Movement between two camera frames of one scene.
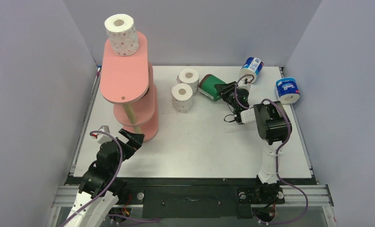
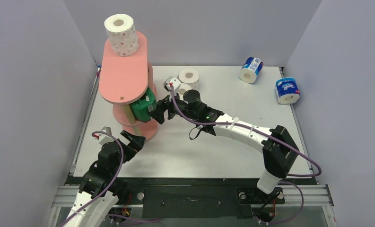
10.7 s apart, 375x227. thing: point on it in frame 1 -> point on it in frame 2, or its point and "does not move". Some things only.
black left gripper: x=135 y=140 does not move
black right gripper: x=226 y=92 -> x=166 y=108
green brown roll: x=207 y=86 -> x=146 y=104
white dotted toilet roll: x=190 y=76 does not move
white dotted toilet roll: x=123 y=34 does not move
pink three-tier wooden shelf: x=128 y=82 does not move
